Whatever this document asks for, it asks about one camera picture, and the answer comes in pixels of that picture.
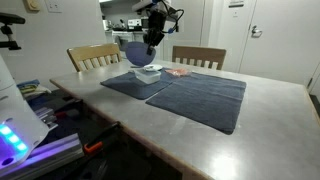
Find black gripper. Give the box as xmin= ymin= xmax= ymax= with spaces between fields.
xmin=144 ymin=9 xmax=166 ymax=55

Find blue plastic bowl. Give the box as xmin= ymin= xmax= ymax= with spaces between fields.
xmin=125 ymin=41 xmax=156 ymax=66

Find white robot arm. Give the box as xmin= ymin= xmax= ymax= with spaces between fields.
xmin=132 ymin=0 xmax=171 ymax=55

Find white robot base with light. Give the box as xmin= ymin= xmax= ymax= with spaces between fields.
xmin=0 ymin=56 xmax=49 ymax=176

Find clear plastic tupperware container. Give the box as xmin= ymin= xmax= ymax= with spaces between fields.
xmin=134 ymin=69 xmax=161 ymax=84

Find white round plate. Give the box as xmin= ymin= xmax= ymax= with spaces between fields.
xmin=143 ymin=64 xmax=163 ymax=72

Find white kitchen stove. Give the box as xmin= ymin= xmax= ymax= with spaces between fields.
xmin=112 ymin=31 xmax=135 ymax=58

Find orange snack packet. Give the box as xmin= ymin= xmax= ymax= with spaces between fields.
xmin=167 ymin=68 xmax=191 ymax=77

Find dark blue placemat near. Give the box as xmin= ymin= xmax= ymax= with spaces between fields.
xmin=101 ymin=70 xmax=177 ymax=100

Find dark blue placemat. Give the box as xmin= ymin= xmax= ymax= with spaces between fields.
xmin=146 ymin=73 xmax=247 ymax=135
xmin=101 ymin=70 xmax=177 ymax=100

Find wooden chair right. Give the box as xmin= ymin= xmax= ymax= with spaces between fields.
xmin=172 ymin=46 xmax=227 ymax=70

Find wooden chair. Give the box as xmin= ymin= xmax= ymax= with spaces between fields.
xmin=172 ymin=46 xmax=227 ymax=70
xmin=67 ymin=43 xmax=122 ymax=72

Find wooden chair middle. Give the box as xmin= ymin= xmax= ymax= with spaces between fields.
xmin=67 ymin=43 xmax=122 ymax=72

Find dark blue placemat far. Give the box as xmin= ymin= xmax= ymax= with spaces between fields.
xmin=146 ymin=73 xmax=247 ymax=135

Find beige thermostat dial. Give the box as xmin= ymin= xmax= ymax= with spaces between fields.
xmin=24 ymin=0 xmax=40 ymax=12

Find stacked cloths and books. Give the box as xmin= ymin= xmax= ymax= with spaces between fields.
xmin=17 ymin=79 xmax=51 ymax=99

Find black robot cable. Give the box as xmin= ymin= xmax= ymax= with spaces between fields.
xmin=161 ymin=0 xmax=185 ymax=34

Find silver door handle right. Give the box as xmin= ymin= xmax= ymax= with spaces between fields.
xmin=251 ymin=26 xmax=263 ymax=38

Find orange handled clamp upper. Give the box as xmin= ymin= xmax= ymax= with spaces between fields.
xmin=54 ymin=108 xmax=80 ymax=118

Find orange handled clamp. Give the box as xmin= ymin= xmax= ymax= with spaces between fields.
xmin=54 ymin=108 xmax=80 ymax=118
xmin=83 ymin=120 xmax=123 ymax=155

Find orange handled clamp lower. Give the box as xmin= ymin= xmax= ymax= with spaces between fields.
xmin=83 ymin=120 xmax=123 ymax=155

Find aluminium rail frame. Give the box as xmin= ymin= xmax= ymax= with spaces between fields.
xmin=0 ymin=133 xmax=84 ymax=180

